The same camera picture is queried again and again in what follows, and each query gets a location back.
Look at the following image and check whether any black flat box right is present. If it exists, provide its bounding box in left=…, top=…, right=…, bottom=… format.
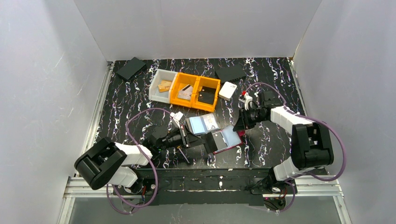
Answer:
left=215, top=64, right=247, bottom=84

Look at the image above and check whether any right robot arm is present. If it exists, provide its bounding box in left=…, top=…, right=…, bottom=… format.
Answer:
left=233, top=91, right=334, bottom=187

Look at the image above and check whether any gold card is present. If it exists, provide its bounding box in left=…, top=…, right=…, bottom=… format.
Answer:
left=158, top=84, right=170, bottom=92
left=159, top=80, right=172, bottom=89

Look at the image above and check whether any silver VIP card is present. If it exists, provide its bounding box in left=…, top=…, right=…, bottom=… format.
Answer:
left=177, top=85, right=193, bottom=100

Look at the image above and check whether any yellow bin with black card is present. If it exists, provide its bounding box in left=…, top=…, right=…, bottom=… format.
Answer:
left=191, top=76, right=220, bottom=112

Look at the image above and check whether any white small box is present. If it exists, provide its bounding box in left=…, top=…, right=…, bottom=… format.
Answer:
left=219, top=82, right=237, bottom=101

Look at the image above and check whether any red card holder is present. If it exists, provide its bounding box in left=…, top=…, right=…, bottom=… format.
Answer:
left=212, top=125, right=242, bottom=154

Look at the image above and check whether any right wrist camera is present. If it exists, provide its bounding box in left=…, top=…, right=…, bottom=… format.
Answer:
left=239, top=91, right=253, bottom=110

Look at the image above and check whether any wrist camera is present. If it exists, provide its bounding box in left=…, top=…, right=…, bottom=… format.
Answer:
left=239, top=91, right=253, bottom=110
left=170, top=112, right=185, bottom=128

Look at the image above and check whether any aluminium table rail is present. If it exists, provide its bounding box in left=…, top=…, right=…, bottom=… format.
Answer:
left=58, top=62, right=114, bottom=224

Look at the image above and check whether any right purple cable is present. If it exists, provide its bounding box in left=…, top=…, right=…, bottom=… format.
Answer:
left=244, top=82, right=347, bottom=213

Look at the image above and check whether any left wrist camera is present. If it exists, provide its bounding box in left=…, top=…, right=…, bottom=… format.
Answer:
left=170, top=112, right=185, bottom=128

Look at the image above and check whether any gold card in white bin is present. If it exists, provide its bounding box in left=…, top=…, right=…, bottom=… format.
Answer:
left=159, top=80, right=172, bottom=89

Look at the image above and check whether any black flat box left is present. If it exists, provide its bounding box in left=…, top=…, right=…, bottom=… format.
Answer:
left=116, top=57, right=147, bottom=81

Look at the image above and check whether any black flat box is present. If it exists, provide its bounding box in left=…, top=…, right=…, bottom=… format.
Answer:
left=215, top=64, right=247, bottom=84
left=116, top=57, right=147, bottom=81

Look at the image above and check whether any yellow bin with silver card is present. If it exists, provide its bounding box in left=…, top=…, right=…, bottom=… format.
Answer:
left=170, top=72, right=198, bottom=107

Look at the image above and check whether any grey card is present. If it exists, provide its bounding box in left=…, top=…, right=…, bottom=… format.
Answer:
left=198, top=86, right=216, bottom=105

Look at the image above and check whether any white plastic bin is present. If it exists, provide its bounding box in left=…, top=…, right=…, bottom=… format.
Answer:
left=148, top=69, right=177, bottom=104

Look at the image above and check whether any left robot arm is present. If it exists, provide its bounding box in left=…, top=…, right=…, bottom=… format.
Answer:
left=74, top=125, right=205, bottom=190

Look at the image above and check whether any black yellow screwdriver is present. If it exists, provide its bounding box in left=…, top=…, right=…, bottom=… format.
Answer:
left=177, top=146, right=190, bottom=164

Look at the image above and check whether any black VIP card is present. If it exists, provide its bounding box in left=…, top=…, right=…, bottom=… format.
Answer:
left=201, top=133, right=218, bottom=154

